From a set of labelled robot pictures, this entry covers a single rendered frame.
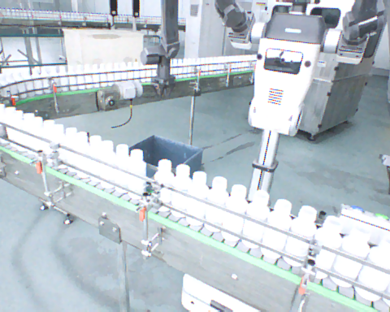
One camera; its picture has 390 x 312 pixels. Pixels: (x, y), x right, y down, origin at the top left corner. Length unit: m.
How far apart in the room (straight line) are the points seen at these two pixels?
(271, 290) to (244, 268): 0.09
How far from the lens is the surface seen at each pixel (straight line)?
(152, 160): 1.66
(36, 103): 2.18
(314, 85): 4.38
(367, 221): 0.91
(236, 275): 0.89
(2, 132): 1.44
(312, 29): 1.29
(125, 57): 5.07
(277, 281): 0.85
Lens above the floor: 1.57
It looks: 27 degrees down
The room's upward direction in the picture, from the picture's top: 5 degrees clockwise
